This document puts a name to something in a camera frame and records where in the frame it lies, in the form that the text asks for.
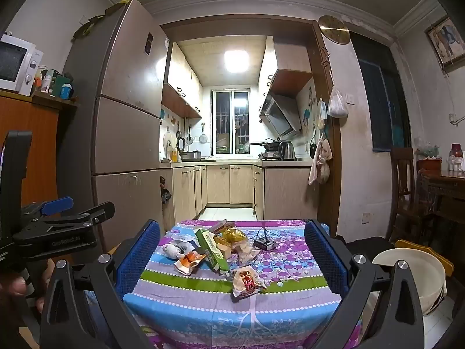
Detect black hanging bag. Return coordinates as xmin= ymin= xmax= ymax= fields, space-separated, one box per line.
xmin=160 ymin=176 xmax=172 ymax=204

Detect white plastic bucket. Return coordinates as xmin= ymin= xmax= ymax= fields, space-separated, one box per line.
xmin=371 ymin=248 xmax=448 ymax=315

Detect yellow wooden stool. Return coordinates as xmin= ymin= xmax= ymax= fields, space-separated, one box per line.
xmin=394 ymin=239 xmax=455 ymax=277

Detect flower wall sticker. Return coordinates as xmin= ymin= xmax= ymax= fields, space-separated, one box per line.
xmin=301 ymin=87 xmax=316 ymax=135

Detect dark wooden dining table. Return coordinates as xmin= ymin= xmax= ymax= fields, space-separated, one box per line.
xmin=418 ymin=169 xmax=465 ymax=226

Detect black wok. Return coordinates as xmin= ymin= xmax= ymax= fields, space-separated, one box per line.
xmin=250 ymin=138 xmax=282 ymax=151

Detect red plant pot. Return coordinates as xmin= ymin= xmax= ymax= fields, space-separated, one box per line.
xmin=416 ymin=147 xmax=443 ymax=171

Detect green long box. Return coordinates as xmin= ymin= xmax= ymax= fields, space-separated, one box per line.
xmin=194 ymin=227 xmax=231 ymax=273

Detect barred kitchen window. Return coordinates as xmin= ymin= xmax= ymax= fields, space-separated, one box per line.
xmin=211 ymin=88 xmax=251 ymax=157

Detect long white red box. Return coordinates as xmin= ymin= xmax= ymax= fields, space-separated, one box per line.
xmin=208 ymin=220 xmax=237 ymax=234

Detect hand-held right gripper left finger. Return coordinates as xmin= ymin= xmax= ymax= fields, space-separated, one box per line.
xmin=39 ymin=219 xmax=162 ymax=349

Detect dark bag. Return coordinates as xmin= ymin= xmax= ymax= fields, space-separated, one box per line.
xmin=73 ymin=0 xmax=131 ymax=39

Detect white hanging plastic bag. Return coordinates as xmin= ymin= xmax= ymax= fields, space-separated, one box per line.
xmin=327 ymin=87 xmax=348 ymax=119

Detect yellowish hanging plastic bag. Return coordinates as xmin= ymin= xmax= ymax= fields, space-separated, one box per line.
xmin=317 ymin=98 xmax=328 ymax=129

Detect black object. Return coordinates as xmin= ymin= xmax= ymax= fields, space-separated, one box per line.
xmin=252 ymin=237 xmax=276 ymax=251

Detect framed wall picture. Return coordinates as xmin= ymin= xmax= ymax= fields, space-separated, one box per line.
xmin=425 ymin=16 xmax=465 ymax=73

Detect red capped bottle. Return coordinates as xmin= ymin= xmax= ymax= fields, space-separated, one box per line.
xmin=448 ymin=143 xmax=465 ymax=172

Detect orange wrapper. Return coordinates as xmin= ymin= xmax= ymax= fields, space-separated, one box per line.
xmin=174 ymin=252 xmax=207 ymax=276

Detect beige wall cabinet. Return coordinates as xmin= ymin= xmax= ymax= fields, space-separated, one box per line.
xmin=258 ymin=36 xmax=314 ymax=99
xmin=162 ymin=42 xmax=204 ymax=119

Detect steel kettle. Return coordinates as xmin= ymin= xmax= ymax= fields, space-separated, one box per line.
xmin=279 ymin=140 xmax=296 ymax=161

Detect brown wooden cabinet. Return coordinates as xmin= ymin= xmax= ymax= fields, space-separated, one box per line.
xmin=0 ymin=89 xmax=78 ymax=208

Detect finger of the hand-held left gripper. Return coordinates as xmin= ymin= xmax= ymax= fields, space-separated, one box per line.
xmin=12 ymin=201 xmax=116 ymax=242
xmin=21 ymin=196 xmax=74 ymax=221

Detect wall cable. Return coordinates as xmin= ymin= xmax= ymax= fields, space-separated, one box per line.
xmin=445 ymin=69 xmax=465 ymax=126

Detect red white wrapper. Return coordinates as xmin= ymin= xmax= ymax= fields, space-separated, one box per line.
xmin=230 ymin=266 xmax=267 ymax=299

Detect grey refrigerator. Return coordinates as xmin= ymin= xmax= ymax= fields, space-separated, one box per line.
xmin=60 ymin=0 xmax=171 ymax=259

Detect gold yellow box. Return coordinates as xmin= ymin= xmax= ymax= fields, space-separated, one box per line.
xmin=214 ymin=238 xmax=233 ymax=260

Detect colourful floral tablecloth table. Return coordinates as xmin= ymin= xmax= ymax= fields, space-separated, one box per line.
xmin=124 ymin=219 xmax=364 ymax=349

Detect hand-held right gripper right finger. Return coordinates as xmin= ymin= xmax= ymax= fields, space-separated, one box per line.
xmin=304 ymin=219 xmax=425 ymax=349

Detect clear crinkled wrapper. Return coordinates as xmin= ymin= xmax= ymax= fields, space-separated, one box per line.
xmin=232 ymin=242 xmax=260 ymax=266

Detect dark interior window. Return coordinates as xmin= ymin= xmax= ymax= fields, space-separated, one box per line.
xmin=350 ymin=33 xmax=411 ymax=153

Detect hanging plastic bags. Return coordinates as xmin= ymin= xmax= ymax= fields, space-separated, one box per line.
xmin=308 ymin=134 xmax=333 ymax=186

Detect dark wooden chair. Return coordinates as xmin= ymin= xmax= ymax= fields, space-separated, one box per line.
xmin=385 ymin=146 xmax=437 ymax=242

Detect square ceiling light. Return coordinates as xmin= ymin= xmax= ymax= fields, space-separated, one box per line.
xmin=223 ymin=49 xmax=251 ymax=73

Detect gold wall clock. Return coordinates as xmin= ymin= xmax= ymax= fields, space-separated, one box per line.
xmin=318 ymin=15 xmax=350 ymax=44

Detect yellow cellophane bag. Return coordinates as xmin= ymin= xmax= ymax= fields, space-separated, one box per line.
xmin=218 ymin=227 xmax=249 ymax=248

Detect white microwave oven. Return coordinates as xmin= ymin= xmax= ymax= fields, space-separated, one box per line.
xmin=0 ymin=33 xmax=44 ymax=97

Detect dark green box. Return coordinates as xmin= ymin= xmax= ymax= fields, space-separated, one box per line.
xmin=52 ymin=74 xmax=71 ymax=97

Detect beige kitchen base cabinets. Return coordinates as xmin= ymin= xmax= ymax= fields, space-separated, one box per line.
xmin=160 ymin=160 xmax=320 ymax=222

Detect person's left hand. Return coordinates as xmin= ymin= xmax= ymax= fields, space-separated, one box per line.
xmin=0 ymin=275 xmax=46 ymax=313

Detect steel range hood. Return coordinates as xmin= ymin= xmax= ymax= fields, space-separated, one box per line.
xmin=259 ymin=92 xmax=303 ymax=137

